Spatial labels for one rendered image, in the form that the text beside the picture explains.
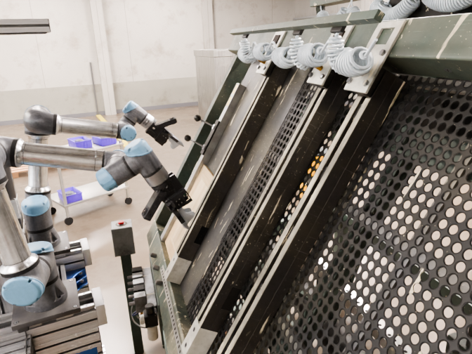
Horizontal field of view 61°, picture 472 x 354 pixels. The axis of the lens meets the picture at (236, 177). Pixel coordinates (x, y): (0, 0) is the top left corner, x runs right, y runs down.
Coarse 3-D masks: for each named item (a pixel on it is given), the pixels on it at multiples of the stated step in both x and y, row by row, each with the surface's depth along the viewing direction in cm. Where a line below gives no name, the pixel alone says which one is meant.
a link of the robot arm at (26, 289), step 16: (0, 144) 123; (0, 160) 119; (0, 176) 118; (0, 192) 119; (0, 208) 119; (0, 224) 120; (16, 224) 124; (0, 240) 121; (16, 240) 124; (0, 256) 124; (16, 256) 124; (32, 256) 129; (0, 272) 125; (16, 272) 124; (32, 272) 127; (48, 272) 137; (16, 288) 124; (32, 288) 126; (16, 304) 127
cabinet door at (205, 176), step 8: (208, 168) 210; (200, 176) 211; (208, 176) 200; (200, 184) 207; (208, 184) 196; (192, 192) 212; (200, 192) 202; (192, 200) 208; (200, 200) 198; (184, 208) 214; (192, 208) 203; (176, 224) 215; (176, 232) 211; (184, 232) 200; (168, 240) 217; (176, 240) 206; (168, 248) 212; (176, 248) 201
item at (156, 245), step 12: (156, 228) 236; (156, 240) 226; (156, 252) 217; (156, 264) 209; (168, 264) 197; (156, 276) 202; (180, 288) 181; (180, 300) 171; (168, 312) 169; (180, 312) 162; (168, 324) 164; (180, 324) 154; (168, 336) 159; (168, 348) 155
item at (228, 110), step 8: (240, 88) 208; (232, 96) 208; (240, 96) 209; (232, 104) 209; (224, 112) 210; (232, 112) 210; (224, 120) 210; (224, 128) 212; (216, 136) 212; (216, 144) 213; (208, 152) 213; (200, 160) 215; (208, 160) 215; (200, 168) 215; (192, 176) 216; (192, 184) 216; (168, 224) 221; (168, 232) 221
